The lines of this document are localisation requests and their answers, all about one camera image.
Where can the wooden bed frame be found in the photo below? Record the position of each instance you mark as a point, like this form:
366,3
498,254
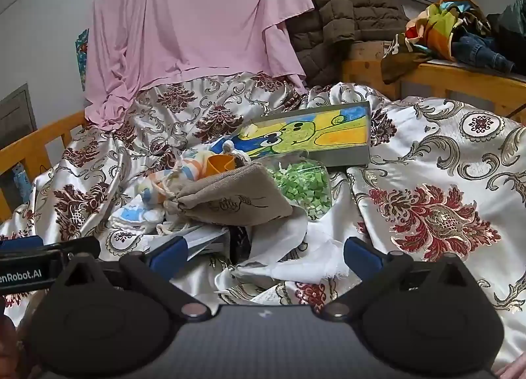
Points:
460,78

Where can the dark green clothing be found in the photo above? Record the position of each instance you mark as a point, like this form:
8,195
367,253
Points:
511,25

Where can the grey box with cartoon painting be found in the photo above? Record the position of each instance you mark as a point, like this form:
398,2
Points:
312,132

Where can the person's left hand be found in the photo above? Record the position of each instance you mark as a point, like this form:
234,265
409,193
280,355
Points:
7,342

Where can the pink hanging sheet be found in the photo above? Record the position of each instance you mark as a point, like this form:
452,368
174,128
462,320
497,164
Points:
185,25

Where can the white and orange carton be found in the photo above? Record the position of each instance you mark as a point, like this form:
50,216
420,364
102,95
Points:
205,241

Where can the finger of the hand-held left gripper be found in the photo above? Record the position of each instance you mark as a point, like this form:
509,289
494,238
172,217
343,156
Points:
78,245
20,244

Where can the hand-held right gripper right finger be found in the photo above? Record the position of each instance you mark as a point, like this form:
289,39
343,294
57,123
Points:
361,255

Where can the brown quilted jacket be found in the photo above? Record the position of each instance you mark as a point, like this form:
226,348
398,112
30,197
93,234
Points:
341,4

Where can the wooden bed rail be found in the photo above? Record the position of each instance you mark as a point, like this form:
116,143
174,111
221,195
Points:
37,144

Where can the white cloth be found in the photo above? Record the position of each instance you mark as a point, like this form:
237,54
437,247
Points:
287,247

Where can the orange silicone cup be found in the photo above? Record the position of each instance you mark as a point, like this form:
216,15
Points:
220,165

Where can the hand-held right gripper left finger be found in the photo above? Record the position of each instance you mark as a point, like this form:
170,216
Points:
166,253

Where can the floral satin bedspread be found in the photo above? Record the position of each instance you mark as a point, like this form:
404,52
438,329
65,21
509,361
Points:
431,157

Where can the jar of green paper stars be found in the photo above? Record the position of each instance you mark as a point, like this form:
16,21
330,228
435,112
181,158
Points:
304,190

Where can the striped towel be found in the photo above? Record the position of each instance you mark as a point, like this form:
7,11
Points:
181,169

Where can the colourful printed cloth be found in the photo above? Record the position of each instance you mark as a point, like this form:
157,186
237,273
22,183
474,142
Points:
439,21

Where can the blue wall poster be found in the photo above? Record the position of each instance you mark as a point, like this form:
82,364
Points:
82,58

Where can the blue jeans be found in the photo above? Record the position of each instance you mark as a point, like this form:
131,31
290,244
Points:
476,50

